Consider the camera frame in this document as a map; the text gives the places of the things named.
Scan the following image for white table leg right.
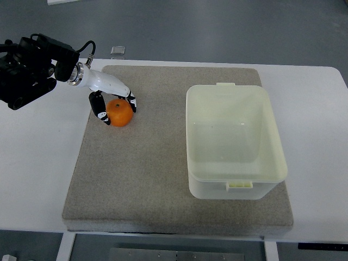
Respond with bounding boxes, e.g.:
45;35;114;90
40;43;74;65
264;241;279;261

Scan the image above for black control panel strip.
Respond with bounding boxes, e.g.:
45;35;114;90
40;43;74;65
297;243;348;252

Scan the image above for grey foam mat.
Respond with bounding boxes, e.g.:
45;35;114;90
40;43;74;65
62;65;293;236

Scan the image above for small white block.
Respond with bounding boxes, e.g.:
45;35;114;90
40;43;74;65
2;254;17;261

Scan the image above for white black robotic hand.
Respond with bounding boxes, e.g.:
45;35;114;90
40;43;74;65
69;62;136;125

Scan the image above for cream plastic box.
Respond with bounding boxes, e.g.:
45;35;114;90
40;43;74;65
185;83;288;200

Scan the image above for orange fruit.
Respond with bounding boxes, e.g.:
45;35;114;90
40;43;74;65
106;99;133;127

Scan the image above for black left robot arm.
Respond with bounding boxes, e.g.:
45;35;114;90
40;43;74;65
1;34;96;110

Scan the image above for small clear plastic piece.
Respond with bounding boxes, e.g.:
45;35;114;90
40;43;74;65
110;46;126;60

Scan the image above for white table leg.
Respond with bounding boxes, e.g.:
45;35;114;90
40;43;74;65
56;232;76;261
264;241;279;261

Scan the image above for white table leg left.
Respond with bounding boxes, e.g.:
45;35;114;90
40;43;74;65
56;232;76;261

